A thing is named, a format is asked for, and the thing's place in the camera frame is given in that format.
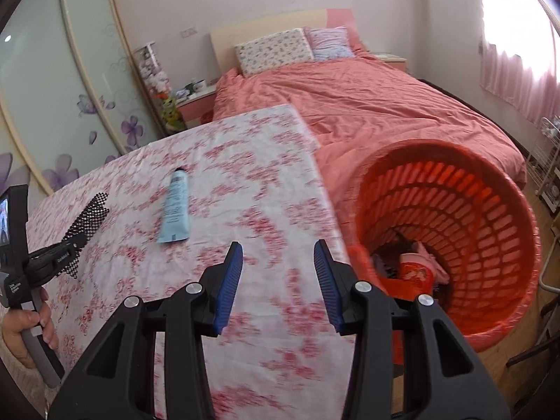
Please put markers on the beige nightstand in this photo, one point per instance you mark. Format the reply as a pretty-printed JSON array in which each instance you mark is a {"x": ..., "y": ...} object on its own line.
[{"x": 389, "y": 59}]

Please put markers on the wardrobe with flower glass doors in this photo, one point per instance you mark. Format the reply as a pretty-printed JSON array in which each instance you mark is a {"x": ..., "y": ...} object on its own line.
[{"x": 65, "y": 96}]

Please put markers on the pink nightstand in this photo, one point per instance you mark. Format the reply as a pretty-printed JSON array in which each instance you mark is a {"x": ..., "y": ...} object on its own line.
[{"x": 194, "y": 107}]

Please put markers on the pink wrapper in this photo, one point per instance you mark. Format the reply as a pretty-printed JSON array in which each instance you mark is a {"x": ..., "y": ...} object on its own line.
[{"x": 431, "y": 256}]

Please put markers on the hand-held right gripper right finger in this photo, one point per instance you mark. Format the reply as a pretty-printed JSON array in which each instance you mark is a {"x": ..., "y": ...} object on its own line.
[{"x": 328, "y": 288}]

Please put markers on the beige and pink headboard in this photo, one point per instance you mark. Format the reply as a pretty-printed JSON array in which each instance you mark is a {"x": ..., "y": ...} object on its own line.
[{"x": 262, "y": 24}]

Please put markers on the red printed packet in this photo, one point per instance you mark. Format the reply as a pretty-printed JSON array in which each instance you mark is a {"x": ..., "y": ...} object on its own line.
[{"x": 415, "y": 273}]

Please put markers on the person's left hand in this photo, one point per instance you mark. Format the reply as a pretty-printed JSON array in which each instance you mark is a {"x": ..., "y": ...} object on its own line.
[{"x": 17, "y": 328}]

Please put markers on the person's left forearm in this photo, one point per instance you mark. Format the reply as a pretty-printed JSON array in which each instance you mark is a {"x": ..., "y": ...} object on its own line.
[{"x": 17, "y": 376}]

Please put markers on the pink curtain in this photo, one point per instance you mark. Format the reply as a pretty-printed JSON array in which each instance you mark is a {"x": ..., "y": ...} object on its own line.
[{"x": 516, "y": 83}]

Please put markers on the white mug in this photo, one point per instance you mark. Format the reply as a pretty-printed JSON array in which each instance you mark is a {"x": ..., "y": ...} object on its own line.
[{"x": 200, "y": 85}]

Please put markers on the floral pillow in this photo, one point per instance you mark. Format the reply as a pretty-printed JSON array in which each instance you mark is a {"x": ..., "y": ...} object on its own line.
[{"x": 271, "y": 50}]

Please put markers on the dark furniture leg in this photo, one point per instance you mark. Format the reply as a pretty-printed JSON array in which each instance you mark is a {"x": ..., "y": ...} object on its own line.
[{"x": 529, "y": 353}]

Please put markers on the pink floral cloth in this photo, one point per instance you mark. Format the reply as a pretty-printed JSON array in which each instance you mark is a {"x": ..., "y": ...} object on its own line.
[{"x": 240, "y": 175}]

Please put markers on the bed with pink cover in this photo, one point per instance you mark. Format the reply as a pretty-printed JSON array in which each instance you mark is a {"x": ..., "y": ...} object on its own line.
[{"x": 372, "y": 96}]

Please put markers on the light blue tube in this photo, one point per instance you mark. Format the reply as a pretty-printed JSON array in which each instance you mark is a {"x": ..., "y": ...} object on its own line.
[{"x": 175, "y": 210}]

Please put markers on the orange plastic basket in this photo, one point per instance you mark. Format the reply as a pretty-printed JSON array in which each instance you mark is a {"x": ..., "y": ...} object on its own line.
[{"x": 481, "y": 192}]

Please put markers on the striped pillow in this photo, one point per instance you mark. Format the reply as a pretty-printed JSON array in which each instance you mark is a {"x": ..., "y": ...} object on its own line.
[{"x": 328, "y": 43}]

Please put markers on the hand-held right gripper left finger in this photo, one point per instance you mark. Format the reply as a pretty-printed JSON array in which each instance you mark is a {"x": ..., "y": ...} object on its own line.
[{"x": 227, "y": 288}]

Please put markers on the black plastic mesh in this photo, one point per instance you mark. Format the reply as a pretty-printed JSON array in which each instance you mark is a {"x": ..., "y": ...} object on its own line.
[{"x": 89, "y": 218}]

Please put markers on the plush toy decoration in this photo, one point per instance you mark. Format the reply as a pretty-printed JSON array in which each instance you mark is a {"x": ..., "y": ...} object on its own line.
[{"x": 155, "y": 78}]

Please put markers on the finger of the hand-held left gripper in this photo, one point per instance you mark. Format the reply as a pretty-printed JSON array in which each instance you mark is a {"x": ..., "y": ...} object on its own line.
[
  {"x": 57, "y": 250},
  {"x": 61, "y": 267}
]

